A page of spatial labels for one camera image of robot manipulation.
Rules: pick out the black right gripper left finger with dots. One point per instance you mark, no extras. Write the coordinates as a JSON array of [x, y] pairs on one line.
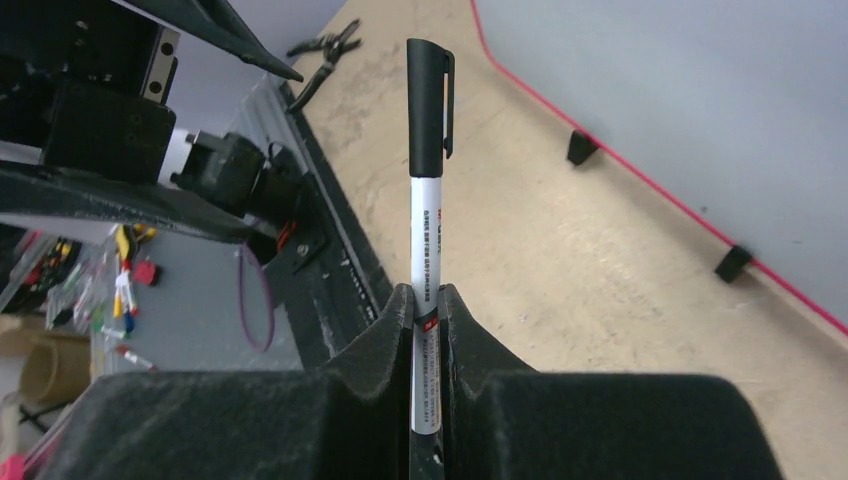
[[348, 419]]

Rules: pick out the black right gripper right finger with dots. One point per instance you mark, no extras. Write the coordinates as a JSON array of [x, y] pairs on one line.
[[506, 420]]

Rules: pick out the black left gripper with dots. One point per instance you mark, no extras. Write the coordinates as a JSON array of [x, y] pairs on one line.
[[86, 83]]

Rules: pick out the black white marker pen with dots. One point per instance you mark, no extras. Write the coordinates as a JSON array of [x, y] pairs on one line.
[[431, 98]]

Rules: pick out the pink-framed whiteboard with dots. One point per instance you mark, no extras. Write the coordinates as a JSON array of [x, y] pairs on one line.
[[734, 110]]

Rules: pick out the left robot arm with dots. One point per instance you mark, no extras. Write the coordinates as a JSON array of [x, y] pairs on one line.
[[228, 171]]

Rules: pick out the black whiteboard foot right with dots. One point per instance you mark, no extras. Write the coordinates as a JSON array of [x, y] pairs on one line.
[[733, 264]]

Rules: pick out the black whiteboard foot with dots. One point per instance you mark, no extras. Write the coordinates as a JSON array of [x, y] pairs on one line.
[[733, 264], [581, 148]]

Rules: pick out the black whiteboard foot left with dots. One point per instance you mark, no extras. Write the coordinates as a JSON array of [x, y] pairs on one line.
[[581, 148]]

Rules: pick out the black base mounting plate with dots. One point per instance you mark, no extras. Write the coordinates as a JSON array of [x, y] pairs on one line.
[[327, 277]]

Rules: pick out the clutter of coloured tools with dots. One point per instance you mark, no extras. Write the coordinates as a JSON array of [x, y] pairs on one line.
[[92, 289]]

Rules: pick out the black pliers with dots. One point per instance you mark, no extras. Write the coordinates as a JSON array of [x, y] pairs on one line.
[[332, 47]]

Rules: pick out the cardboard tape roll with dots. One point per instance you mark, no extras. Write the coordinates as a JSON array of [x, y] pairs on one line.
[[56, 366]]

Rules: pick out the aluminium frame rail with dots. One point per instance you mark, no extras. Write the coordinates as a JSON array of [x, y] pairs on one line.
[[260, 116]]

